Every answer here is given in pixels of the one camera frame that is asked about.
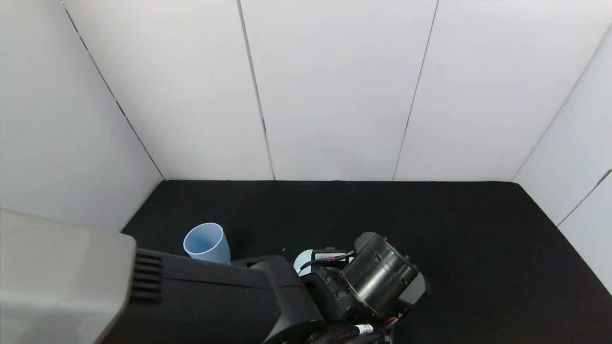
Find teal cup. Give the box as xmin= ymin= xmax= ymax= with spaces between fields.
xmin=293 ymin=249 xmax=316 ymax=277

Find light blue cup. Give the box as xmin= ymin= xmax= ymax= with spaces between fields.
xmin=183 ymin=223 xmax=231 ymax=265

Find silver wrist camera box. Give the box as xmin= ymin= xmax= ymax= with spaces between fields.
xmin=312 ymin=249 xmax=349 ymax=264

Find black camera cable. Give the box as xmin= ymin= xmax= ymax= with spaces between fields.
xmin=299 ymin=250 xmax=355 ymax=272

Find black red braided arm cable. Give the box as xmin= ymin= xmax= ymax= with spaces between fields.
xmin=306 ymin=318 xmax=400 ymax=344

